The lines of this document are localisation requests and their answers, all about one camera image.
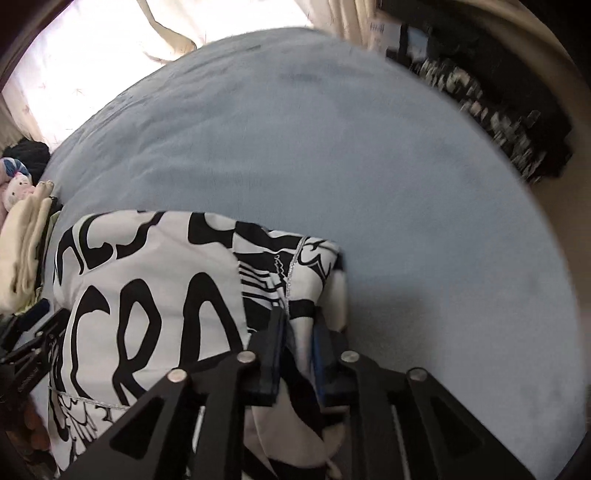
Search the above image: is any black and white patterned cloth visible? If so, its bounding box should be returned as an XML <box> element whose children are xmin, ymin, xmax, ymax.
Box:
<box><xmin>416</xmin><ymin>58</ymin><xmax>546</xmax><ymax>185</ymax></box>

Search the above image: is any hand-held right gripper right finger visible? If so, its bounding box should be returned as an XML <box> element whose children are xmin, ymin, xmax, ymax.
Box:
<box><xmin>311</xmin><ymin>322</ymin><xmax>536</xmax><ymax>480</ymax></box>

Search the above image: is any white and pink cat plush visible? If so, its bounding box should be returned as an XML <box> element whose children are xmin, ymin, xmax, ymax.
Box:
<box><xmin>0</xmin><ymin>174</ymin><xmax>37</xmax><ymax>222</ymax></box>

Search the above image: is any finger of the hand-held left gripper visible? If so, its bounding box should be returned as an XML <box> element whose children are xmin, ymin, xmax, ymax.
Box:
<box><xmin>0</xmin><ymin>300</ymin><xmax>70</xmax><ymax>365</ymax></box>

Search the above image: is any black bag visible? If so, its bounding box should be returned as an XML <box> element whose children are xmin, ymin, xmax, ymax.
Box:
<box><xmin>383</xmin><ymin>0</ymin><xmax>575</xmax><ymax>181</ymax></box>

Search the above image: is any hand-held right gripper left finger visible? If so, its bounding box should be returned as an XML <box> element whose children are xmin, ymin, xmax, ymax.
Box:
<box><xmin>69</xmin><ymin>308</ymin><xmax>287</xmax><ymax>480</ymax></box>

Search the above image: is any black fuzzy cloth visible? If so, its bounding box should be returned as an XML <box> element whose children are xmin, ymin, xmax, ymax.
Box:
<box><xmin>2</xmin><ymin>141</ymin><xmax>49</xmax><ymax>180</ymax></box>

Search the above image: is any white cardboard box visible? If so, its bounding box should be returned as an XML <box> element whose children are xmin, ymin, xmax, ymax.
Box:
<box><xmin>369</xmin><ymin>14</ymin><xmax>403</xmax><ymax>52</ymax></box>

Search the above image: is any bed with blue sheet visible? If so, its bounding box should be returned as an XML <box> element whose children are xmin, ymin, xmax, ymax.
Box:
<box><xmin>34</xmin><ymin>27</ymin><xmax>583</xmax><ymax>480</ymax></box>

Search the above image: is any person's left hand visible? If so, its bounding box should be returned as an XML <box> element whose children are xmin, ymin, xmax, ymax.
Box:
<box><xmin>21</xmin><ymin>399</ymin><xmax>51</xmax><ymax>453</ymax></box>

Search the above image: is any beige leaf print curtain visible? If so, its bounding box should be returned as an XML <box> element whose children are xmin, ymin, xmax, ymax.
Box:
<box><xmin>0</xmin><ymin>90</ymin><xmax>44</xmax><ymax>144</ymax></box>

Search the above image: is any cream folded blanket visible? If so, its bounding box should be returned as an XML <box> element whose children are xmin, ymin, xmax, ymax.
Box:
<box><xmin>0</xmin><ymin>196</ymin><xmax>54</xmax><ymax>310</ymax></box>

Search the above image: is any black and white printed jacket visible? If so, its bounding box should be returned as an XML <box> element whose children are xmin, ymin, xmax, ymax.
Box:
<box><xmin>46</xmin><ymin>210</ymin><xmax>352</xmax><ymax>480</ymax></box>

